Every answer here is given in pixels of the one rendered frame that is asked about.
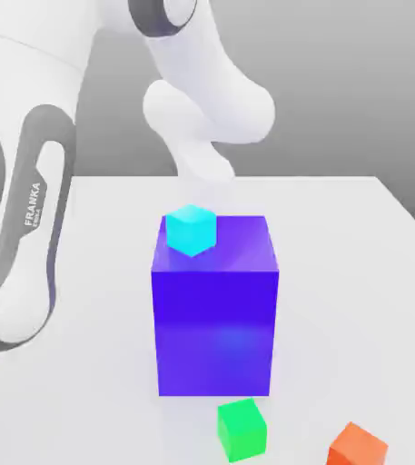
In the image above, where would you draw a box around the small cyan cube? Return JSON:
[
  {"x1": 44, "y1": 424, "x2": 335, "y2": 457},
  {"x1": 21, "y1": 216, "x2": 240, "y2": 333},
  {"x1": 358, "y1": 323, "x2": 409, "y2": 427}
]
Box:
[{"x1": 164, "y1": 203, "x2": 218, "y2": 258}]

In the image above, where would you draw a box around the small green cube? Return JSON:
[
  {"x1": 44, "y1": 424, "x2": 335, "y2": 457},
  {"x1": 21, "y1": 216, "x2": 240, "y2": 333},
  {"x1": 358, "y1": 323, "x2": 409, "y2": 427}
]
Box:
[{"x1": 216, "y1": 397, "x2": 268, "y2": 464}]

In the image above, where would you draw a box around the small orange cube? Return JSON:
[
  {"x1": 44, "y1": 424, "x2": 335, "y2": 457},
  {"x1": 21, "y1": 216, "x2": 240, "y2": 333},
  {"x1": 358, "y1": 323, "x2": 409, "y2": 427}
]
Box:
[{"x1": 325, "y1": 421, "x2": 390, "y2": 465}]

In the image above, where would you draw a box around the large blue box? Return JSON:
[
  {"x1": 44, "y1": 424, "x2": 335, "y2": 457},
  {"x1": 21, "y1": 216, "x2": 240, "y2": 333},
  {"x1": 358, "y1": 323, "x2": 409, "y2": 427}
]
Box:
[{"x1": 151, "y1": 214, "x2": 280, "y2": 398}]

